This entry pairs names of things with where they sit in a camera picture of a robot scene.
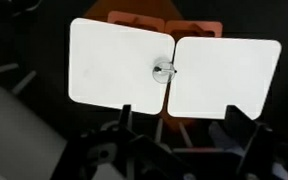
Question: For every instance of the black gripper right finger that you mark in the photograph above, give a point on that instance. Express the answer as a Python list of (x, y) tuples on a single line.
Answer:
[(240, 126)]

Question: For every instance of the black and silver pen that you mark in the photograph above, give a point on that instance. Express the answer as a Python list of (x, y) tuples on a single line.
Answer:
[(165, 69)]

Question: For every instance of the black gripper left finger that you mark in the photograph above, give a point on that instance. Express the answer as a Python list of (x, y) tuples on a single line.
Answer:
[(125, 116)]

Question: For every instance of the clear plastic cup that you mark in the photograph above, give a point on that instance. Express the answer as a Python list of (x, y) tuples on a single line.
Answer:
[(164, 76)]

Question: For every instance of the white rounded square table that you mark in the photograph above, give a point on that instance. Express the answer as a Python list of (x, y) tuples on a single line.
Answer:
[(114, 63), (217, 76)]

